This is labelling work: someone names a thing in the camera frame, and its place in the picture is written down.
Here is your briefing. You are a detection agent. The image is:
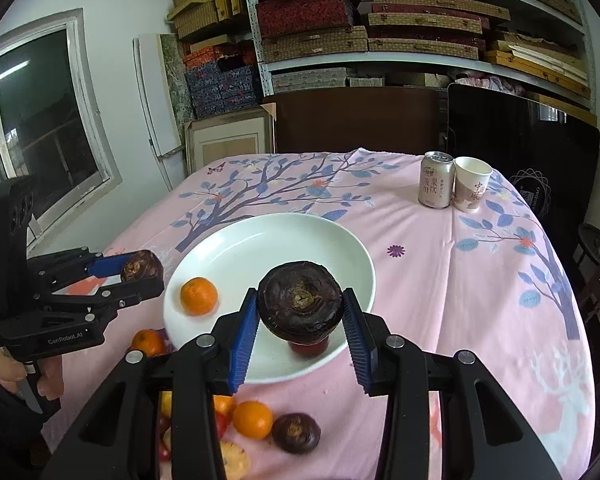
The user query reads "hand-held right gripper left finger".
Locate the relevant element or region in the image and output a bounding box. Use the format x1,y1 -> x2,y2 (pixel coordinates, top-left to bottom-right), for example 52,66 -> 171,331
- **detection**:
40,287 -> 261,480

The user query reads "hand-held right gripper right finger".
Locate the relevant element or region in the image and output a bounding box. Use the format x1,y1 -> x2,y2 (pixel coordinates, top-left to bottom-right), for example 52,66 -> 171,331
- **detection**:
342,287 -> 563,480

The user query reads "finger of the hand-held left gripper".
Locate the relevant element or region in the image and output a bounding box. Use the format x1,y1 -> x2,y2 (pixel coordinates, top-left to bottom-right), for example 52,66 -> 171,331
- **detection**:
32,275 -> 165,328
27,247 -> 133,291

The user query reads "dark water chestnut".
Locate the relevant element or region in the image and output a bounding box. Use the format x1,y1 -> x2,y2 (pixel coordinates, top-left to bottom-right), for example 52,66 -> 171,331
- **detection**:
120,251 -> 164,283
257,261 -> 345,345
272,413 -> 322,455

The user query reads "white oval plate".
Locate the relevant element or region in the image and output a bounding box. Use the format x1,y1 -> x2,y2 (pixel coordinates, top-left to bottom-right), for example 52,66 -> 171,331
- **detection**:
163,213 -> 376,384

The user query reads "person's left forearm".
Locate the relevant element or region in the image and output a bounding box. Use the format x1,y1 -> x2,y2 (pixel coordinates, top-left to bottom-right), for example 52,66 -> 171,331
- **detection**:
0,350 -> 61,480

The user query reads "person's left hand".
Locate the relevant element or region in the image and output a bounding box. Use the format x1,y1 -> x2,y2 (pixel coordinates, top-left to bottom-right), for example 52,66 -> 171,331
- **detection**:
0,347 -> 63,413

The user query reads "pink printed tablecloth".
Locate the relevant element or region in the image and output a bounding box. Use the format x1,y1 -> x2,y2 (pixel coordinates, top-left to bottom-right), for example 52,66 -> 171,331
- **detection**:
40,147 -> 596,480

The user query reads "glass window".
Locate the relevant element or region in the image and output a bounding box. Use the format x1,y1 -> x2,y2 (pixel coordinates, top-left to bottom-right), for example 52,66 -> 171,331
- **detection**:
0,8 -> 123,241

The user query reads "white board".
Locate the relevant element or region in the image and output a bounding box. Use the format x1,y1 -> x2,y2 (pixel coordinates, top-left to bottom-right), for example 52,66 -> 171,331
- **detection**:
132,34 -> 183,158

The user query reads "pale drink can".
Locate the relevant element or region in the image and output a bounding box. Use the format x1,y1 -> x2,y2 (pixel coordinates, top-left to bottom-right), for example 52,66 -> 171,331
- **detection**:
418,151 -> 455,209

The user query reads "white paper cup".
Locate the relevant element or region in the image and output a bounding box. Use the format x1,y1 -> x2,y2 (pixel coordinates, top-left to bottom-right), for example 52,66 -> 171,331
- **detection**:
452,156 -> 493,213

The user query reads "grey marble slab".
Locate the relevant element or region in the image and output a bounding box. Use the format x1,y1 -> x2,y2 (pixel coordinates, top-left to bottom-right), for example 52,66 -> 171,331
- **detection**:
160,34 -> 196,122

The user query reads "stack of blue patterned boxes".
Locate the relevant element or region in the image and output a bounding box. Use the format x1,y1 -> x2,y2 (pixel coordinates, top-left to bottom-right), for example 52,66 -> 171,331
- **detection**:
182,45 -> 262,120

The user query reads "brown wooden board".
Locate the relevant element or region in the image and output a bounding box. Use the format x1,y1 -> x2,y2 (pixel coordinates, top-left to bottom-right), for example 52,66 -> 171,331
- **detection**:
272,87 -> 448,156

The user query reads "dark wooden chair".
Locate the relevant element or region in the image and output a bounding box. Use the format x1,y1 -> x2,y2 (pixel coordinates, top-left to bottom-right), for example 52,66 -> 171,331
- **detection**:
575,222 -> 600,361

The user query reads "black flat monitor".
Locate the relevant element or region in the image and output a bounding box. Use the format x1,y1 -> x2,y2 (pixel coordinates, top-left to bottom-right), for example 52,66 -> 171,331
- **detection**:
446,83 -> 600,226

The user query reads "stack of yellow woven boxes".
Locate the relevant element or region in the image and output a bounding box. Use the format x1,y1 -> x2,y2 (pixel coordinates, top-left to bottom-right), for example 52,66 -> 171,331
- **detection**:
167,0 -> 246,43

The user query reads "white metal shelf rack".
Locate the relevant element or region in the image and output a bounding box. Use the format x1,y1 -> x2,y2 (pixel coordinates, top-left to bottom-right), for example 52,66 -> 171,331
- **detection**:
239,0 -> 598,111

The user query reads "pink cloth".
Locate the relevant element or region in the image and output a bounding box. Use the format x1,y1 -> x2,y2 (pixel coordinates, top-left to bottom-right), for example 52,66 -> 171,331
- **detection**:
455,74 -> 526,96

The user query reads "stack of woven flat boxes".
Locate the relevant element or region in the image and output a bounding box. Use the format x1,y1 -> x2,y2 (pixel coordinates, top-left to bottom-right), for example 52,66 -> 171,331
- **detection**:
250,0 -> 593,101

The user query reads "wooden picture frame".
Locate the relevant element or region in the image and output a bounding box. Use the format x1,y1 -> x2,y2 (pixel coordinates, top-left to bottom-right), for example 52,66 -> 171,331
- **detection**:
184,105 -> 276,176

